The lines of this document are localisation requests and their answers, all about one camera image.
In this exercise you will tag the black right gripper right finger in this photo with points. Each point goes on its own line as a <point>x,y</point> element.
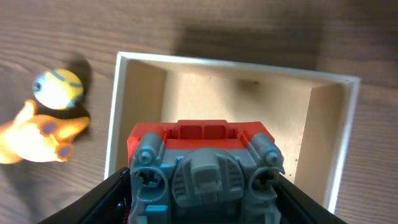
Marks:
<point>296,207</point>

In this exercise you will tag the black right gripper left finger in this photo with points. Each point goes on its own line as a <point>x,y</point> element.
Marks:
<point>108,202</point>

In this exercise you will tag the orange dinosaur toy figure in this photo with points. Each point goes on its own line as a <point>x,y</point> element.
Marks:
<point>39,137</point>

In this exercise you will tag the white cardboard box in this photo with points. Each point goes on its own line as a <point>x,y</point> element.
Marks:
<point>310,114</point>

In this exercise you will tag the yellow one-eyed ball toy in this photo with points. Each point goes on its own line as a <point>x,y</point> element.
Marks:
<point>58,89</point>

